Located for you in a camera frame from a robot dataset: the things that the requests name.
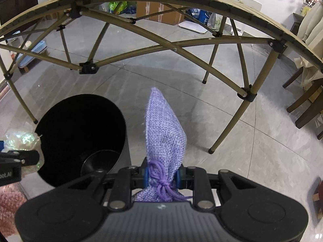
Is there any tan folding table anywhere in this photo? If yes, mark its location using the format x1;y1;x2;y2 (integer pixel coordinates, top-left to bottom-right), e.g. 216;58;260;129
0;0;323;154

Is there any wooden stool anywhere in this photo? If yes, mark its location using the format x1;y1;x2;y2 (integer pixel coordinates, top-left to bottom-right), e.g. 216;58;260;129
314;178;323;208

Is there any large taped cardboard box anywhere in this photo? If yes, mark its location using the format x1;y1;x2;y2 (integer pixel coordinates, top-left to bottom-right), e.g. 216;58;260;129
136;1;185;26

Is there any black trash bin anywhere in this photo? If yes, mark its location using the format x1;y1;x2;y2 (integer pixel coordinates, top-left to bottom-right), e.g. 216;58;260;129
35;94;130;189

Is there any iridescent plastic wrapper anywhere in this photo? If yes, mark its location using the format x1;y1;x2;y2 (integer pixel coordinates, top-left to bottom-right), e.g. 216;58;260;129
4;128;42;174

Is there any white floor scale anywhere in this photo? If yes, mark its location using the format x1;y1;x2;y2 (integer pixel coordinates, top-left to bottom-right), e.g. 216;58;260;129
179;21;215;34

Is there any green plastic bag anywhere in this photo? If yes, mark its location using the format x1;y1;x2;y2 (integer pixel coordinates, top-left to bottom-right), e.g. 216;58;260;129
108;1;128;15

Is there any purple burlap drawstring pouch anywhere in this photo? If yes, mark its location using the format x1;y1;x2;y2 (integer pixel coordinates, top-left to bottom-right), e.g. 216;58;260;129
131;87;193;202

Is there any white pet food bag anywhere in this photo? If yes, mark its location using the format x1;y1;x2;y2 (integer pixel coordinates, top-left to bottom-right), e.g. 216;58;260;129
208;12;224;29

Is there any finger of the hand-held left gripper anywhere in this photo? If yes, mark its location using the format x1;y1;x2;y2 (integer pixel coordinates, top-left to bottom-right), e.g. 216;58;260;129
0;149;40;182

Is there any cream garment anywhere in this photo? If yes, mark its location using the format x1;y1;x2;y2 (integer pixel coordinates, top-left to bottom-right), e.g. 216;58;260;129
294;1;323;91

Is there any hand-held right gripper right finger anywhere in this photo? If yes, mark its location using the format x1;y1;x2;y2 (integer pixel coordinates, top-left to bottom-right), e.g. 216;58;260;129
176;166;272;211

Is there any white wall heater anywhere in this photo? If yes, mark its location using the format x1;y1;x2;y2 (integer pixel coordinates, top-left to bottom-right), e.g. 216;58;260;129
228;0;263;14

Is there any dark wooden chair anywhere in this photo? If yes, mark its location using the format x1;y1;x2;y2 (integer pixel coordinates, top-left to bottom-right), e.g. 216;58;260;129
282;64;323;129

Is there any pink fluffy cloth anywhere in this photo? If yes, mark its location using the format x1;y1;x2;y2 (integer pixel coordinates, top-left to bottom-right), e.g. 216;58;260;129
0;181;28;236

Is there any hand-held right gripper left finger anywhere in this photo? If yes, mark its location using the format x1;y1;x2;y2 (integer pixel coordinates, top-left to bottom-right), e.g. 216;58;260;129
54;165;150;212

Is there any blue pet food bag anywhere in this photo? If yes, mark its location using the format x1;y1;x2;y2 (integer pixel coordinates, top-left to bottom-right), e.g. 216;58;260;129
186;9;210;28

